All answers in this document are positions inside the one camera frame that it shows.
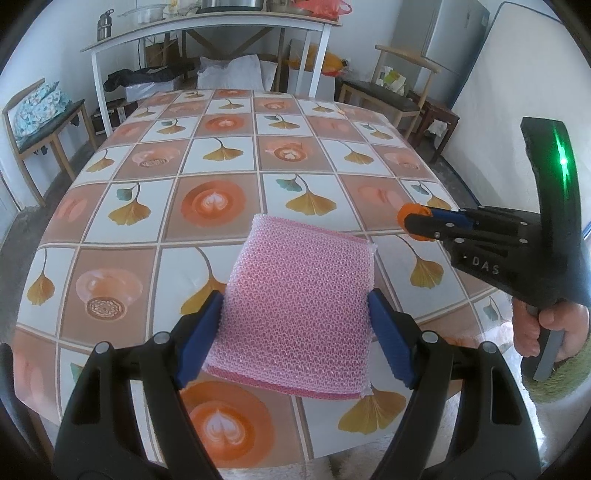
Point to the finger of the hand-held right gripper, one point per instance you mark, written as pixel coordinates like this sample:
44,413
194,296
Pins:
434,228
455,217

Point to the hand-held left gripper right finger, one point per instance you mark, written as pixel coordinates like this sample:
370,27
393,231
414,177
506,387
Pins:
392,341

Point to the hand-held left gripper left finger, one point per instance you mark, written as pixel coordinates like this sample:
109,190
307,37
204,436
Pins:
198,341

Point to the orange peel piece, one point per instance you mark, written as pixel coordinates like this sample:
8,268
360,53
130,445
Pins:
413,212

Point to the pink mesh scouring sponge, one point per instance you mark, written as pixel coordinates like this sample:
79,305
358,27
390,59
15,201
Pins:
295,300

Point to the person's right forearm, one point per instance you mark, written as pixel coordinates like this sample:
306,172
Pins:
568,378

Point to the person's right hand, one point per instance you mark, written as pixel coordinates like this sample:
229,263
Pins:
577,327

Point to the dark wooden stool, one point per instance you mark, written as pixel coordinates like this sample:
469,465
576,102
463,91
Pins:
436,115

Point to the wooden chair dark seat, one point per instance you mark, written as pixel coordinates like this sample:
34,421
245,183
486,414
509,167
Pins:
383,101

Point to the white green paper bag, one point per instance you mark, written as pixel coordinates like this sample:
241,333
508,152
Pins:
392,81

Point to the white mattress blue edge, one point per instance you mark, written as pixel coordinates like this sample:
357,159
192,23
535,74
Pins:
517,69

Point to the grey refrigerator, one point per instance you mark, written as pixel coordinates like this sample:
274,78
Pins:
452,37

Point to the yellow plastic bag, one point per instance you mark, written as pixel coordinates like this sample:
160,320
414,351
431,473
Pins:
328,62

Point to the dark case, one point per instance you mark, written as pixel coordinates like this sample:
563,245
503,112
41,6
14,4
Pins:
113,115

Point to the orange plastic bag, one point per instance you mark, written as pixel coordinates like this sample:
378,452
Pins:
323,7

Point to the white sack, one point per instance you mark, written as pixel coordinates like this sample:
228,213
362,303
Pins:
235,74

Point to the wooden chair with cushion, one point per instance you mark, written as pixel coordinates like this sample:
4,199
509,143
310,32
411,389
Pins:
27,152

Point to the black cloth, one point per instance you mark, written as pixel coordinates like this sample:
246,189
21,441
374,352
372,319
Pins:
138,76

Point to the floral patterned cushion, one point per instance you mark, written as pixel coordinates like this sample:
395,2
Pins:
39,108

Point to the brown cardboard box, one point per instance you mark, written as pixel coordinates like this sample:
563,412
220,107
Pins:
161,53

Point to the metal rice cooker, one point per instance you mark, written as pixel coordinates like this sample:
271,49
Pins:
231,4

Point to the white side table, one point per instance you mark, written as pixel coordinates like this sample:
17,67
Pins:
207,25

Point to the metal thermos bottle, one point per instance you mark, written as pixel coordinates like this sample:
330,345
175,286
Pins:
105,25

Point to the clear glass bowl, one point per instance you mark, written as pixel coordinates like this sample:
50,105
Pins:
143,14

